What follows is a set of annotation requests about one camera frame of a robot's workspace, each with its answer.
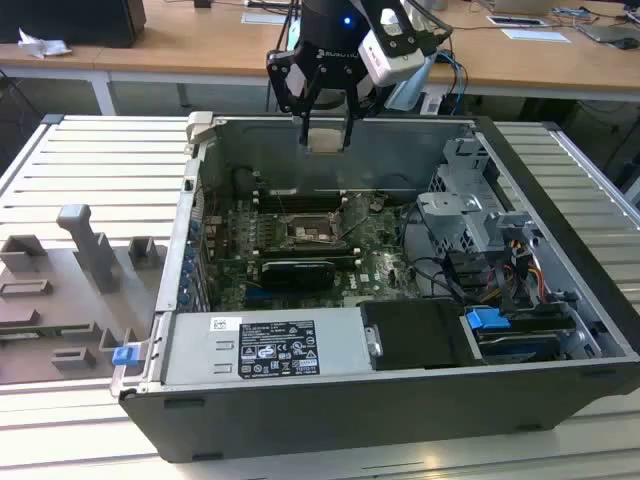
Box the silver CPU plate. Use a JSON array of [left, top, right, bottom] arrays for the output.
[[306, 127, 347, 154]]

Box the wooden desk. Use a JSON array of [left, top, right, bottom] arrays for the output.
[[0, 0, 640, 96]]

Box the blue case latch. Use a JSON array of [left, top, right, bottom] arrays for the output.
[[113, 344, 140, 367]]

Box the green motherboard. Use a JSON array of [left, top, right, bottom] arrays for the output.
[[202, 192, 426, 311]]

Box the hard disk in blue carrier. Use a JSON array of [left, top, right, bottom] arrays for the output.
[[463, 307, 576, 364]]

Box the black RAM slot bank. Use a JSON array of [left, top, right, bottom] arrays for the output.
[[253, 245, 364, 264], [253, 188, 350, 214]]

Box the wrist camera mounting bracket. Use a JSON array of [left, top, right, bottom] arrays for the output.
[[374, 0, 420, 55]]

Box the grey case release handle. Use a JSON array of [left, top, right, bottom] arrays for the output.
[[185, 111, 216, 146]]

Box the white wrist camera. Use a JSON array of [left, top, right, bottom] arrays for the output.
[[357, 29, 426, 87]]

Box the metal drive cage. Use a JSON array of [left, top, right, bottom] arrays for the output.
[[415, 137, 541, 261]]

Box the coloured power wire bundle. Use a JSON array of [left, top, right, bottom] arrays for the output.
[[492, 239, 546, 306]]

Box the CPU socket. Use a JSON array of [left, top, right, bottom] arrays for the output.
[[283, 212, 350, 250]]

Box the green RAM stick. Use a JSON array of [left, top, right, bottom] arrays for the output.
[[0, 325, 94, 340]]

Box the black graphics card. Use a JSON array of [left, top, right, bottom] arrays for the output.
[[259, 258, 335, 292]]

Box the black open PC case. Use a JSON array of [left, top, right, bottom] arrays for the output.
[[117, 110, 640, 464]]

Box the crumpled white paper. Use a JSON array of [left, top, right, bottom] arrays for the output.
[[17, 27, 72, 59]]

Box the blue cable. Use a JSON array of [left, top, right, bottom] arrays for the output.
[[439, 49, 469, 116]]

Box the white-framed tablet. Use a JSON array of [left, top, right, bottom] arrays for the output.
[[487, 14, 546, 27]]

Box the grey parts rack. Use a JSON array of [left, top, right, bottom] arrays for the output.
[[0, 203, 169, 386]]

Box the black computer box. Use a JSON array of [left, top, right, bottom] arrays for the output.
[[0, 0, 147, 49]]

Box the grey power supply unit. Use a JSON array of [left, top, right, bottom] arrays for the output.
[[162, 307, 384, 386]]

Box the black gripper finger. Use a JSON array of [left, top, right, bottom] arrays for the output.
[[265, 48, 327, 147], [341, 73, 374, 151]]

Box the white paper sheet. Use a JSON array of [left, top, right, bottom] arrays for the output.
[[501, 27, 571, 44]]

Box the grey laptop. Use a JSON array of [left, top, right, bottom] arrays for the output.
[[577, 22, 640, 51]]

